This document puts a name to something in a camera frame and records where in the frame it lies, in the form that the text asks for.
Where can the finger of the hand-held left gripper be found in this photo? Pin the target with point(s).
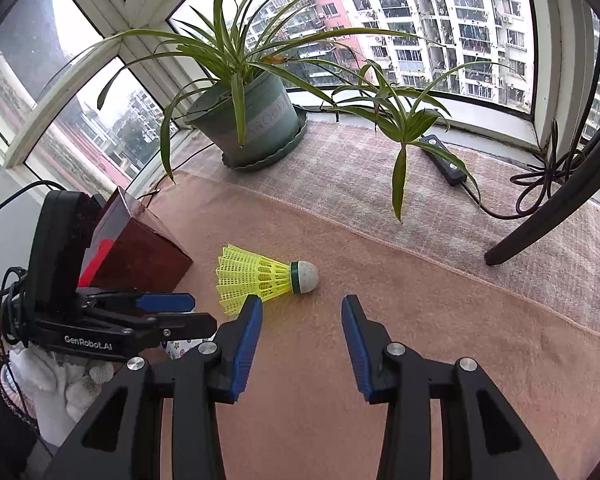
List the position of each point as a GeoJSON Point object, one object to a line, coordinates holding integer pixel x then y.
{"type": "Point", "coordinates": [165, 302]}
{"type": "Point", "coordinates": [190, 325]}

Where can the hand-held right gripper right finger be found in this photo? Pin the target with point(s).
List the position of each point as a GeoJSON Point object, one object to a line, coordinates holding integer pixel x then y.
{"type": "Point", "coordinates": [357, 350]}

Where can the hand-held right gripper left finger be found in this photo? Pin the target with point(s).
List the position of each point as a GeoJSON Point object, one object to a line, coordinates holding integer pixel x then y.
{"type": "Point", "coordinates": [245, 345]}

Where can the dark red box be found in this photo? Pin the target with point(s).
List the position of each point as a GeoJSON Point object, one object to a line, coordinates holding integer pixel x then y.
{"type": "Point", "coordinates": [145, 255]}

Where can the yellow shuttlecock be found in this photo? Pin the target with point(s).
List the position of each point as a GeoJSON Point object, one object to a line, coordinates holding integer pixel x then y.
{"type": "Point", "coordinates": [260, 277]}

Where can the person's left forearm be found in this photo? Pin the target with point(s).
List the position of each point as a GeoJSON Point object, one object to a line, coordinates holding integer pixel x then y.
{"type": "Point", "coordinates": [5, 435]}

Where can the person's left hand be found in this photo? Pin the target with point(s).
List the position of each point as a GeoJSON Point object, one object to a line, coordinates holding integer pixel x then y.
{"type": "Point", "coordinates": [50, 390]}

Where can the white sticker card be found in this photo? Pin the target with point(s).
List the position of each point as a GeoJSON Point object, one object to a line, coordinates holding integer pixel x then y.
{"type": "Point", "coordinates": [180, 349]}

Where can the peach blanket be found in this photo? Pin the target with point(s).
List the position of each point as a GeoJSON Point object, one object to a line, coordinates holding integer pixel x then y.
{"type": "Point", "coordinates": [330, 435]}

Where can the plaid pink cloth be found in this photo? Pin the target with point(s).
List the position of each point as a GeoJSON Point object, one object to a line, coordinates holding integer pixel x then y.
{"type": "Point", "coordinates": [430, 230]}

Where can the grey-green pot saucer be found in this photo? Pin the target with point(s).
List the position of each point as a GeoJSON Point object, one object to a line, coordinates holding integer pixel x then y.
{"type": "Point", "coordinates": [275, 152]}

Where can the grey-green plant pot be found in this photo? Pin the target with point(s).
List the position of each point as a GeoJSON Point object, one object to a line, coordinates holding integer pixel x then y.
{"type": "Point", "coordinates": [260, 115]}

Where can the dark furniture leg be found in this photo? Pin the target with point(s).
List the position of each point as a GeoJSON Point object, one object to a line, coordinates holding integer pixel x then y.
{"type": "Point", "coordinates": [555, 210]}

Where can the green spider plant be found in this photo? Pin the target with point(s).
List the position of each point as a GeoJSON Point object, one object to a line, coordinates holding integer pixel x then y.
{"type": "Point", "coordinates": [235, 60]}

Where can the black inline switch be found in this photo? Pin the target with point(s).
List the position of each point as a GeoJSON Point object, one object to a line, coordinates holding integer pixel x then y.
{"type": "Point", "coordinates": [442, 160]}

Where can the white window frame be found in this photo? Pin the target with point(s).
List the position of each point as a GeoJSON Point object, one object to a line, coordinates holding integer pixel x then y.
{"type": "Point", "coordinates": [130, 0]}

